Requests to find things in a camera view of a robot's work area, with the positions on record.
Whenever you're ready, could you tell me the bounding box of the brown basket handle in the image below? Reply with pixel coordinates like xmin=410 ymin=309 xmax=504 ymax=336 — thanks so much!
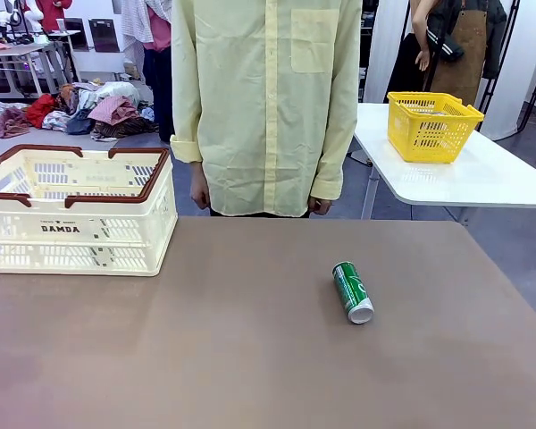
xmin=63 ymin=146 xmax=171 ymax=210
xmin=0 ymin=144 xmax=85 ymax=209

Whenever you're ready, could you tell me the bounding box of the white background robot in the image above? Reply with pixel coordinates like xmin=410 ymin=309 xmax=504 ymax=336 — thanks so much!
xmin=0 ymin=0 xmax=45 ymax=33

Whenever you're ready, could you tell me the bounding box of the person in yellow shirt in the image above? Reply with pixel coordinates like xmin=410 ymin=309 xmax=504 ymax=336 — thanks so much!
xmin=169 ymin=0 xmax=364 ymax=219

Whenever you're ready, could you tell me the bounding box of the dark patterned cloth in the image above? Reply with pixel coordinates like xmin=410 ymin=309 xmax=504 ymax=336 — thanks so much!
xmin=91 ymin=116 xmax=161 ymax=142

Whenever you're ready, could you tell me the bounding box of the green drink can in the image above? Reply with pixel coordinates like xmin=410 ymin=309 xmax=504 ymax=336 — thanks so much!
xmin=331 ymin=261 xmax=375 ymax=325

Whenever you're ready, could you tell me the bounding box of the person in red top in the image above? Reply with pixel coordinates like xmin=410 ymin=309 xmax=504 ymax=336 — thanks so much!
xmin=34 ymin=0 xmax=73 ymax=33

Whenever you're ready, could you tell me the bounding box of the person's left forearm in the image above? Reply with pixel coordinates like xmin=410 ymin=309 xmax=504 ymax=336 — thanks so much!
xmin=311 ymin=75 xmax=364 ymax=202

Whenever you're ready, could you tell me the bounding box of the grey background table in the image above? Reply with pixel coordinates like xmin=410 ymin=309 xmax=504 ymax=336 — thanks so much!
xmin=0 ymin=41 xmax=59 ymax=98

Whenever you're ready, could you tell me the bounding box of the dark grey bin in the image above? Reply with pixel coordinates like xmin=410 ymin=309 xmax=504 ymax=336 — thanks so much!
xmin=63 ymin=17 xmax=89 ymax=53
xmin=88 ymin=17 xmax=121 ymax=54

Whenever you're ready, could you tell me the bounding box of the yellow plastic basket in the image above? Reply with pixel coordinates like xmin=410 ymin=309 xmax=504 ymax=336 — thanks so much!
xmin=386 ymin=91 xmax=486 ymax=164

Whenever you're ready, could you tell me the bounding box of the cream plastic shopping basket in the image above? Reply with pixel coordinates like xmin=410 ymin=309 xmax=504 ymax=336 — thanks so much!
xmin=0 ymin=145 xmax=180 ymax=277

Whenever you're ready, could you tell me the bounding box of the person in brown apron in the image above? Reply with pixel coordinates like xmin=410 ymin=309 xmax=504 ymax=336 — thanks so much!
xmin=411 ymin=0 xmax=508 ymax=106

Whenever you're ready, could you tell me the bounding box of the person's right forearm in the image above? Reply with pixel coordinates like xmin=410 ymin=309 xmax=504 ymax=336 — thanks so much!
xmin=169 ymin=66 xmax=206 ymax=182

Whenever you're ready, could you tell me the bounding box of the white folding table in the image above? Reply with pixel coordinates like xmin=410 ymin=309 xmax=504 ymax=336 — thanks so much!
xmin=351 ymin=102 xmax=536 ymax=220

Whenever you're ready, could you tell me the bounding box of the pink checked cloth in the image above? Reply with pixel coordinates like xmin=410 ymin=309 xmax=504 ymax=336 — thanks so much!
xmin=88 ymin=95 xmax=140 ymax=126

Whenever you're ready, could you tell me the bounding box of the person's right hand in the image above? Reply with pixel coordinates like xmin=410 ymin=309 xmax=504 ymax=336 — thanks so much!
xmin=189 ymin=172 xmax=213 ymax=210

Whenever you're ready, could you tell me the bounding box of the person's left hand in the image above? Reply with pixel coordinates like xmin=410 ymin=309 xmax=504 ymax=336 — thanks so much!
xmin=309 ymin=198 xmax=335 ymax=216

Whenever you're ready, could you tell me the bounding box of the person in pink top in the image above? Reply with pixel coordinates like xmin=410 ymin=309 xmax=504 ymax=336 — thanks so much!
xmin=122 ymin=0 xmax=174 ymax=139

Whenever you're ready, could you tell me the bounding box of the maroon patterned cloth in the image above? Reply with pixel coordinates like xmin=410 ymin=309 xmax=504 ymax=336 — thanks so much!
xmin=0 ymin=105 xmax=33 ymax=139

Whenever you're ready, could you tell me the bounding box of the blue cloth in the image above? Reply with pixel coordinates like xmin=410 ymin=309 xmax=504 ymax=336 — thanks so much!
xmin=65 ymin=108 xmax=94 ymax=136

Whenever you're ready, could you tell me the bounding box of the black hanging garment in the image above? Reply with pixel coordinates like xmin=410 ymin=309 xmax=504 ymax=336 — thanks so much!
xmin=386 ymin=33 xmax=434 ymax=105

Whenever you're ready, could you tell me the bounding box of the red cloth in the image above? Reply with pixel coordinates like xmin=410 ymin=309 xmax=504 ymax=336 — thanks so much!
xmin=24 ymin=92 xmax=60 ymax=130

